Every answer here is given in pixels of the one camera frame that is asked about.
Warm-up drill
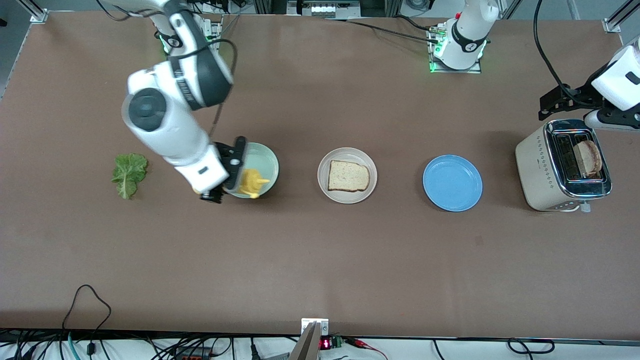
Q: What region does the beige plate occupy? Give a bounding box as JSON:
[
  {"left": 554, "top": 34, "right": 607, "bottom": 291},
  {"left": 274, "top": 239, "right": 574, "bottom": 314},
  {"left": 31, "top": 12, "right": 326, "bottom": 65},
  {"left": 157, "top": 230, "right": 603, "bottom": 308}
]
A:
[{"left": 317, "top": 147, "right": 378, "bottom": 205}]

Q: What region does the red clip wire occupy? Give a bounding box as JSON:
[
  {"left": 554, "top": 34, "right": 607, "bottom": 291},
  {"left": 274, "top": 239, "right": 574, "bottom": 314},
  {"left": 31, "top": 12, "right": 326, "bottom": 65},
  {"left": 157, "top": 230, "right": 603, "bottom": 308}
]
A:
[{"left": 345, "top": 337, "right": 388, "bottom": 360}]

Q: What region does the blue plate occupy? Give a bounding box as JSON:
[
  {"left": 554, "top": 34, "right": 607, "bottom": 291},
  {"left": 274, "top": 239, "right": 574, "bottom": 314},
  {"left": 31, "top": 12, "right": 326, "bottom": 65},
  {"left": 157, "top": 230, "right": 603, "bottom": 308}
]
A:
[{"left": 422, "top": 154, "right": 484, "bottom": 213}]

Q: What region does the white power strip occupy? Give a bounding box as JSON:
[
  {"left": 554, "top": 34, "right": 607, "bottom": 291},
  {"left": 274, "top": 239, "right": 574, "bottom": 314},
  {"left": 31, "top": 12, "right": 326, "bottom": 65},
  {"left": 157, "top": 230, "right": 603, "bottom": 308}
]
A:
[{"left": 287, "top": 0, "right": 361, "bottom": 18}]

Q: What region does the yellow mustard squeeze bottle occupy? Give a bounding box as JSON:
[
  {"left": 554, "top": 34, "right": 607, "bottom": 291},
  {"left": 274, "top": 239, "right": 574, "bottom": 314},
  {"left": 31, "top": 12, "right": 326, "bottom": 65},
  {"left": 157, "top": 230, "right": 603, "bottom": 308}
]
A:
[{"left": 235, "top": 168, "right": 271, "bottom": 200}]

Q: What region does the black coiled cable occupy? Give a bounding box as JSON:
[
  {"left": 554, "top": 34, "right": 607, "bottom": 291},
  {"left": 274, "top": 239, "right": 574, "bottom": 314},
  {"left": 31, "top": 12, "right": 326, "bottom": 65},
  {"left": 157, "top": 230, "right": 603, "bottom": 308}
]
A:
[{"left": 507, "top": 338, "right": 556, "bottom": 355}]

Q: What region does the aluminium frame profile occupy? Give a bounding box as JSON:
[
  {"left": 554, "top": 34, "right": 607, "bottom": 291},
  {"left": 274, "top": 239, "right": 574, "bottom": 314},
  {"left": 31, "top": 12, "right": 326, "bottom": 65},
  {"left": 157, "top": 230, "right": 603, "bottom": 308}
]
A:
[
  {"left": 20, "top": 0, "right": 49, "bottom": 24},
  {"left": 602, "top": 0, "right": 640, "bottom": 34}
]

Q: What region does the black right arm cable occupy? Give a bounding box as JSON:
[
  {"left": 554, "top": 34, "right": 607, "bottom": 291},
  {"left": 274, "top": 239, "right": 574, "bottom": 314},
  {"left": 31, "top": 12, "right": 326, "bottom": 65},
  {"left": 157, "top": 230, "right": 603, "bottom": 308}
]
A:
[{"left": 97, "top": 0, "right": 239, "bottom": 140}]

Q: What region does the green lettuce leaf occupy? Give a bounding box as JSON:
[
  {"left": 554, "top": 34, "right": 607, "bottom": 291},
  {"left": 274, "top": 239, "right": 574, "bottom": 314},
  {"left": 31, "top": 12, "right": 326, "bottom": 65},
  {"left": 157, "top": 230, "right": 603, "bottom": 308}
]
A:
[{"left": 111, "top": 153, "right": 149, "bottom": 200}]

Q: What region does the beige chrome toaster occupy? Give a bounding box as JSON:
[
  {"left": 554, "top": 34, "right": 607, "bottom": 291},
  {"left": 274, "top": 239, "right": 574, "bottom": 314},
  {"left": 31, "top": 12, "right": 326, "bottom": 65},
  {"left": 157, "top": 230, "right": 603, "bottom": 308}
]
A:
[{"left": 515, "top": 118, "right": 613, "bottom": 213}]

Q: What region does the pale green plate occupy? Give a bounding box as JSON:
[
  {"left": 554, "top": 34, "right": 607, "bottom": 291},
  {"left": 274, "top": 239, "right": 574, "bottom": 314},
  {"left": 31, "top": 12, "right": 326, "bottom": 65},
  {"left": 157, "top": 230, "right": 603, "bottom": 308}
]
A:
[{"left": 227, "top": 142, "right": 280, "bottom": 199}]

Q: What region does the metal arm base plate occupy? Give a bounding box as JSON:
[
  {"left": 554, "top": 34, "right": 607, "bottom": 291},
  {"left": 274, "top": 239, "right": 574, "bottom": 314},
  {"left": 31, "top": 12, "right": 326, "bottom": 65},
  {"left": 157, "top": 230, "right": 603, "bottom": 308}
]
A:
[
  {"left": 200, "top": 14, "right": 223, "bottom": 53},
  {"left": 427, "top": 25, "right": 483, "bottom": 75}
]

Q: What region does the thin black looped cable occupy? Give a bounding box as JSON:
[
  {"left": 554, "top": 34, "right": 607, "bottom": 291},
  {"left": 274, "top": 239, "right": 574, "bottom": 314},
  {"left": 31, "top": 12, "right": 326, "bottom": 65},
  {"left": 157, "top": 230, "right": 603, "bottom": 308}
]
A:
[{"left": 62, "top": 284, "right": 112, "bottom": 357}]

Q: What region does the grey metal camera mount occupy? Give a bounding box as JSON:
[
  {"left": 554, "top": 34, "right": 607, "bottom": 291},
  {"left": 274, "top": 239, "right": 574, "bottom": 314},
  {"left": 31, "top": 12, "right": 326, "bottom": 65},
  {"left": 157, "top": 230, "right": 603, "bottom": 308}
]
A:
[{"left": 289, "top": 318, "right": 330, "bottom": 360}]

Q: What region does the toasted bread slice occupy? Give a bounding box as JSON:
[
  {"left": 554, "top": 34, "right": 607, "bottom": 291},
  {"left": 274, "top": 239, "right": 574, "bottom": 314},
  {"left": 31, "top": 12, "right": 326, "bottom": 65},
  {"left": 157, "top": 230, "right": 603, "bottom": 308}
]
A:
[
  {"left": 327, "top": 160, "right": 371, "bottom": 193},
  {"left": 572, "top": 140, "right": 603, "bottom": 179}
]

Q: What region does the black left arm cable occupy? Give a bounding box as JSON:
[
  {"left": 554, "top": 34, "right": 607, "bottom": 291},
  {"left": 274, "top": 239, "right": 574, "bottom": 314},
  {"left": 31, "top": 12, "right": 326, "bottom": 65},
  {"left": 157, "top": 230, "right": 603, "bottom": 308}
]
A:
[{"left": 533, "top": 0, "right": 601, "bottom": 108}]

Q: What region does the black cable across table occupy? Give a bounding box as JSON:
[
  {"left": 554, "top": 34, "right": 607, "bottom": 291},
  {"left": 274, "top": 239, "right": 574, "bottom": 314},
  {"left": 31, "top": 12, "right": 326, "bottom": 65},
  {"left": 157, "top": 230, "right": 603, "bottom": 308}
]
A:
[{"left": 324, "top": 15, "right": 443, "bottom": 45}]

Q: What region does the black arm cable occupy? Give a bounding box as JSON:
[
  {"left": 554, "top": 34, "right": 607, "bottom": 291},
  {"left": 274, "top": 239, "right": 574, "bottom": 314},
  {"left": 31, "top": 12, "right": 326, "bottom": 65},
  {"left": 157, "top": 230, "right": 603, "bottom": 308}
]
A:
[
  {"left": 533, "top": 0, "right": 601, "bottom": 108},
  {"left": 97, "top": 0, "right": 239, "bottom": 140}
]

